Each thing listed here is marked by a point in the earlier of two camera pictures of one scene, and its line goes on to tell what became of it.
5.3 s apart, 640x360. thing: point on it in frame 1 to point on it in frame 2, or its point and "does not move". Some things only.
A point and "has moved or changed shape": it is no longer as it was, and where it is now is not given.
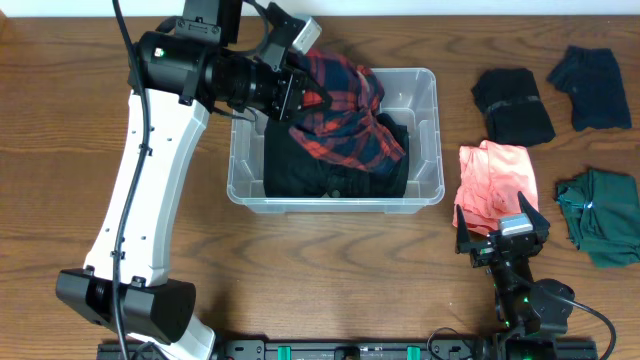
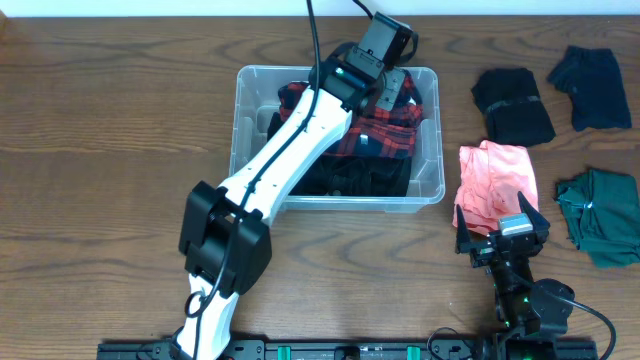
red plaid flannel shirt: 347,132 has moved or changed shape
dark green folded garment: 602,213 does not move
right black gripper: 484,252 does not move
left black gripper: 291,93 to 392,88
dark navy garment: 593,79 does not move
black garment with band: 515,110 does not move
